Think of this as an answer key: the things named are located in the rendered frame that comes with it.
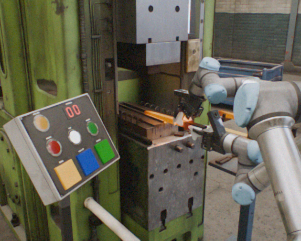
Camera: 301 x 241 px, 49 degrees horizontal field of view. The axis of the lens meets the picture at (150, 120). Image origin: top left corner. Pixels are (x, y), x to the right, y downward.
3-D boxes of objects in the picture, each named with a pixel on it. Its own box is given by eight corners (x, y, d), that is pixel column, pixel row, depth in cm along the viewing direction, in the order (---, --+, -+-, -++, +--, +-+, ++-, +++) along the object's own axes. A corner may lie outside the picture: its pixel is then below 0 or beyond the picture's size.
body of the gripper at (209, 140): (198, 147, 139) (221, 156, 130) (199, 128, 136) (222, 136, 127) (210, 143, 143) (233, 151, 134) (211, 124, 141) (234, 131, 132)
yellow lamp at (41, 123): (51, 129, 104) (49, 116, 102) (36, 132, 101) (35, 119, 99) (47, 126, 106) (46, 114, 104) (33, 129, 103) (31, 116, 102)
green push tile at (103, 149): (116, 156, 124) (106, 138, 123) (104, 163, 117) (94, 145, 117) (112, 157, 125) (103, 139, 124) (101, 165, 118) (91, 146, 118)
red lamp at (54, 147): (63, 153, 104) (62, 140, 103) (49, 157, 101) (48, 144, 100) (59, 150, 106) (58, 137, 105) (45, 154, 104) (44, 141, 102)
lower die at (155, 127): (177, 133, 166) (178, 116, 163) (146, 142, 154) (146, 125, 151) (130, 113, 197) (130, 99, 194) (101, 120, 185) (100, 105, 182)
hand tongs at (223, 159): (270, 135, 216) (271, 134, 216) (276, 137, 213) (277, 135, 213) (215, 162, 178) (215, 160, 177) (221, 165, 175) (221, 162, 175)
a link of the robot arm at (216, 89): (239, 88, 120) (229, 71, 128) (209, 89, 118) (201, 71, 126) (233, 104, 125) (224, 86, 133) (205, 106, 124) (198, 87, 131)
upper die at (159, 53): (179, 61, 154) (180, 41, 151) (146, 66, 143) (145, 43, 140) (129, 53, 186) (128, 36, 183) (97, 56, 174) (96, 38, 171)
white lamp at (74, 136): (83, 142, 112) (82, 130, 111) (70, 146, 110) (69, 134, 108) (79, 140, 115) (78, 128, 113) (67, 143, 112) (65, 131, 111)
